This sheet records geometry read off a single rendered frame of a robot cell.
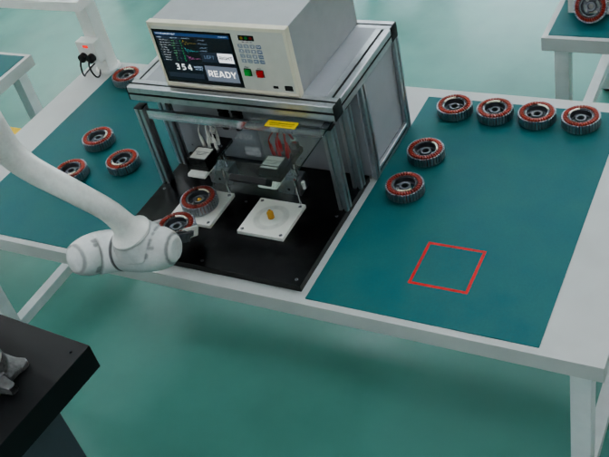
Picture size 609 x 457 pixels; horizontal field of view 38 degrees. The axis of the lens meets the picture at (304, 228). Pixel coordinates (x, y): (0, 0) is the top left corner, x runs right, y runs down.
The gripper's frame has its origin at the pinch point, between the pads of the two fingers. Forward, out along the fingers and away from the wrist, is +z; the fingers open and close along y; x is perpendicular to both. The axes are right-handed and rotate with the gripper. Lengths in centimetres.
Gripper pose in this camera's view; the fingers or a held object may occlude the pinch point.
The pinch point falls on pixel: (176, 228)
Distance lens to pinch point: 253.8
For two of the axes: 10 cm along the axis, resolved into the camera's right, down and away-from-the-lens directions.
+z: 4.7, -1.9, 8.6
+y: 8.8, 1.5, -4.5
